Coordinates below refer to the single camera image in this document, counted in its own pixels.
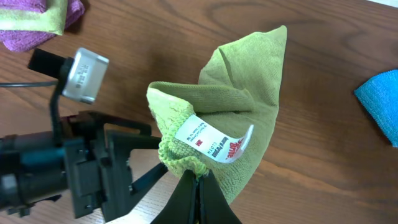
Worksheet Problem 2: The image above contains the left black cable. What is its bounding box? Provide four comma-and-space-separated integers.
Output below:
0, 80, 60, 89

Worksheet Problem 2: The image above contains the bottom purple folded cloth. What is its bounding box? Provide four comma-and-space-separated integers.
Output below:
1, 0, 85, 52

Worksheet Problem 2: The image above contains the top purple folded cloth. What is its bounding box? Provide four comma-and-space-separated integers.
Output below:
1, 0, 47, 13

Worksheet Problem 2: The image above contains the folded green cloth in stack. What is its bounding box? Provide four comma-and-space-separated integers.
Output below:
1, 0, 68, 35

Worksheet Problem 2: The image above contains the blue crumpled cloth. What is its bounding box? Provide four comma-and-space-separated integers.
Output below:
354, 69, 397, 147

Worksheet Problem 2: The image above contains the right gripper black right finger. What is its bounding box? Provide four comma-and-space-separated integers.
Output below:
198, 170, 242, 224

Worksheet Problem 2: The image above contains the green microfibre cloth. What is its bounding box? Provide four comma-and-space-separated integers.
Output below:
146, 26, 287, 202

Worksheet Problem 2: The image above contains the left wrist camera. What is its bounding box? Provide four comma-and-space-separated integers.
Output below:
62, 47, 109, 105

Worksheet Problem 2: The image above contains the purple folded cloth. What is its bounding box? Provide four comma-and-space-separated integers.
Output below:
1, 0, 85, 52
1, 0, 47, 13

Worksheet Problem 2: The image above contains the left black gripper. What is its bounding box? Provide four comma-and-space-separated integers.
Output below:
61, 111, 168, 222

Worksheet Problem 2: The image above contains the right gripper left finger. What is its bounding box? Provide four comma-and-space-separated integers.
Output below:
151, 170, 197, 224

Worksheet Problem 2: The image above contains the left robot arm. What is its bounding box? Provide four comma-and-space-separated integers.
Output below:
1, 111, 167, 222

